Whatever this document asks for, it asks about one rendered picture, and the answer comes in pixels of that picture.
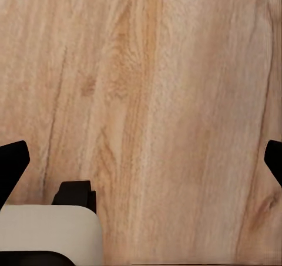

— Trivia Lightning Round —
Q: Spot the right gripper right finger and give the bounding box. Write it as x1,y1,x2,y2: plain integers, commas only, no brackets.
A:
264,140,282,186

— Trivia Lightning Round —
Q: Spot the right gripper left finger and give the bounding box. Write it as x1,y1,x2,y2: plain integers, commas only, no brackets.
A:
0,140,30,209

